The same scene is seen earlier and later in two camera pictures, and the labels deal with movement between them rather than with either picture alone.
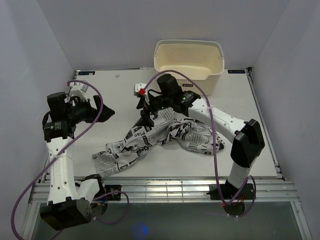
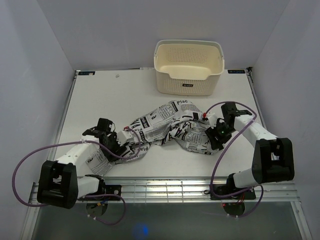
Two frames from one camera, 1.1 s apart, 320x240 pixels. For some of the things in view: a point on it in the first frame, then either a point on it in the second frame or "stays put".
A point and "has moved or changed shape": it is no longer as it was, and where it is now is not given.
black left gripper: (93, 112) -> (109, 156)
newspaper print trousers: (121, 156) has moved or changed shape
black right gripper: (145, 120) -> (211, 133)
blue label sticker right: (236, 71) stays put
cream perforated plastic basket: (201, 60) stays put
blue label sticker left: (87, 73) stays put
